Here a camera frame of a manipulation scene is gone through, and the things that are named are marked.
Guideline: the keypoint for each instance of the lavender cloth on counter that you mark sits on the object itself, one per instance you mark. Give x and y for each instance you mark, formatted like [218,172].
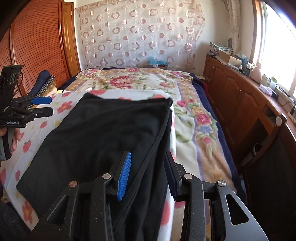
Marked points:
[265,89]

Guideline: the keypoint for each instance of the dark wooden chair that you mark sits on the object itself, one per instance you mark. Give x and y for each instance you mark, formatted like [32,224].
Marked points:
[270,185]

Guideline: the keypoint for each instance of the pink bottle on counter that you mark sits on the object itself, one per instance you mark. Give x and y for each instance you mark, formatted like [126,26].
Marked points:
[256,74]

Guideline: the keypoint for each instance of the beige window drape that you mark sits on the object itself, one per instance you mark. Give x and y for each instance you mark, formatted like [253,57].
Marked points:
[235,23]

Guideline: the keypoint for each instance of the person's left hand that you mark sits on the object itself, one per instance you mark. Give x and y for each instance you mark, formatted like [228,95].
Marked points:
[16,137]

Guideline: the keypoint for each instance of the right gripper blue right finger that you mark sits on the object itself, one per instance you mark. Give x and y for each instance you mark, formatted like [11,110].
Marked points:
[230,218]

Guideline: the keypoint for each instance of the window with wooden frame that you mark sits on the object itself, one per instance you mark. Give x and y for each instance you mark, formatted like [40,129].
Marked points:
[275,46]

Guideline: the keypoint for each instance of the pink circle sheer curtain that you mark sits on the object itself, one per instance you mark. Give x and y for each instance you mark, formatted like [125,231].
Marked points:
[126,34]

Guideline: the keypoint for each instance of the stack of folded papers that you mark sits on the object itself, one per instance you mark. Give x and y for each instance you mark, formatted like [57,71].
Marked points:
[216,48]

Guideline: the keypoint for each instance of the black printed t-shirt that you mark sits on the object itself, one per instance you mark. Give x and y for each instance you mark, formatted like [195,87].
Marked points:
[106,150]

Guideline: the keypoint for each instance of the blue tissue pack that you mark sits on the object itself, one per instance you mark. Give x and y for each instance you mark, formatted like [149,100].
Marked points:
[155,63]

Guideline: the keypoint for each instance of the wooden cabinet counter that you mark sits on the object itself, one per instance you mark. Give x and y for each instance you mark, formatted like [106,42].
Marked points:
[246,114]

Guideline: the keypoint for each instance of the cardboard box on counter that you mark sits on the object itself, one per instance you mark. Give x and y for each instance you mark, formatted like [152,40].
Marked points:
[229,59]

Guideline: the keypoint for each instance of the white flower print bedsheet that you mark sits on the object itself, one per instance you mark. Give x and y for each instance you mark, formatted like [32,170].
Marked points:
[46,138]

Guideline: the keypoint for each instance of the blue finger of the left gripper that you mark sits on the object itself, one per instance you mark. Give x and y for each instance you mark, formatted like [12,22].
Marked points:
[31,114]
[40,100]

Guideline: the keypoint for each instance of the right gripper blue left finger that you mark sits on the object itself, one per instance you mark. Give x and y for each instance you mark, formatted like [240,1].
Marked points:
[82,211]

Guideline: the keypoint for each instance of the patterned medallion folded quilt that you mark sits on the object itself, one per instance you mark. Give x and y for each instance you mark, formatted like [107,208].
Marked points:
[47,87]

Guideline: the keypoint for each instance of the navy blue folded blanket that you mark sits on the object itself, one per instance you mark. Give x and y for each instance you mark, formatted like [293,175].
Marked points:
[42,78]

